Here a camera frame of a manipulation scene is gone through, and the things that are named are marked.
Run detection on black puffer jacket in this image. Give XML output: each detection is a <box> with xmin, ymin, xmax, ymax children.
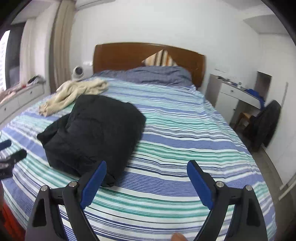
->
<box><xmin>37</xmin><ymin>95</ymin><xmax>146</xmax><ymax>187</ymax></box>

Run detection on white drawer cabinet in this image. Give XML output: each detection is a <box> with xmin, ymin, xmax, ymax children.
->
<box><xmin>1</xmin><ymin>84</ymin><xmax>45</xmax><ymax>128</ymax></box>

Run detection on cream knitted garment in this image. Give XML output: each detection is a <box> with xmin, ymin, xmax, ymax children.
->
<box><xmin>39</xmin><ymin>78</ymin><xmax>108</xmax><ymax>116</ymax></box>

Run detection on beige curtain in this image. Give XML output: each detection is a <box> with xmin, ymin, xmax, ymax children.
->
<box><xmin>49</xmin><ymin>1</ymin><xmax>75</xmax><ymax>93</ymax></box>

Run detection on white sheer curtain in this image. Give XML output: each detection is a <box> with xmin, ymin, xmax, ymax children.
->
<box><xmin>20</xmin><ymin>18</ymin><xmax>36</xmax><ymax>86</ymax></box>

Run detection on striped bed sheet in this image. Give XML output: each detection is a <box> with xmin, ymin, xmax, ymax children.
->
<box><xmin>1</xmin><ymin>79</ymin><xmax>277</xmax><ymax>240</ymax></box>

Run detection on black coat on chair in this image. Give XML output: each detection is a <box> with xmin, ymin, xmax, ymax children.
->
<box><xmin>244</xmin><ymin>100</ymin><xmax>281</xmax><ymax>151</ymax></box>

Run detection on white round heater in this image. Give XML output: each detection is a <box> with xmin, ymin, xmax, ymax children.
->
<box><xmin>72</xmin><ymin>66</ymin><xmax>84</xmax><ymax>81</ymax></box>

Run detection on wooden chair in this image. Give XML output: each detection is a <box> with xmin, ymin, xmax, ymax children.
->
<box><xmin>233</xmin><ymin>113</ymin><xmax>255</xmax><ymax>132</ymax></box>

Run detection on blue cloth on desk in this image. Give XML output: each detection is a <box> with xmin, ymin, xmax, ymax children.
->
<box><xmin>245</xmin><ymin>89</ymin><xmax>265</xmax><ymax>110</ymax></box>

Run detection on white desk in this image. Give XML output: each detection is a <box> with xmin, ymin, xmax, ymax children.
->
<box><xmin>205</xmin><ymin>74</ymin><xmax>261</xmax><ymax>124</ymax></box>

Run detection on wooden headboard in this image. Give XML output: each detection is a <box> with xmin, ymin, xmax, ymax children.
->
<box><xmin>93</xmin><ymin>42</ymin><xmax>206</xmax><ymax>89</ymax></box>

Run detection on blue checked duvet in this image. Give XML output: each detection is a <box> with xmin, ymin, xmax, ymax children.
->
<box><xmin>93</xmin><ymin>66</ymin><xmax>193</xmax><ymax>87</ymax></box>

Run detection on striped pillow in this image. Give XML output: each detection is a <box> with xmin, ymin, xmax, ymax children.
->
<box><xmin>142</xmin><ymin>50</ymin><xmax>177</xmax><ymax>67</ymax></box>

